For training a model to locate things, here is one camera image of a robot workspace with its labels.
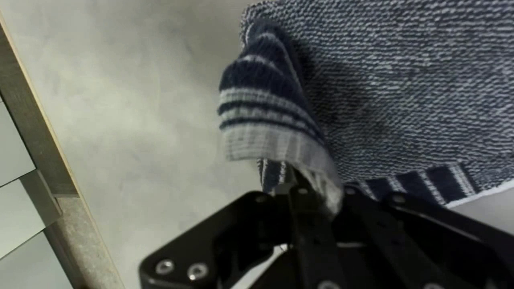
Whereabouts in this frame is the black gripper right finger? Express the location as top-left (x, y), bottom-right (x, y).
top-left (326, 185), bottom-right (514, 289)

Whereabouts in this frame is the blue grey striped towel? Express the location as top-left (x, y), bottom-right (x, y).
top-left (215, 0), bottom-right (514, 218)

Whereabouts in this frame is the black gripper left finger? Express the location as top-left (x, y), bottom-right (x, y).
top-left (137, 175), bottom-right (347, 289)

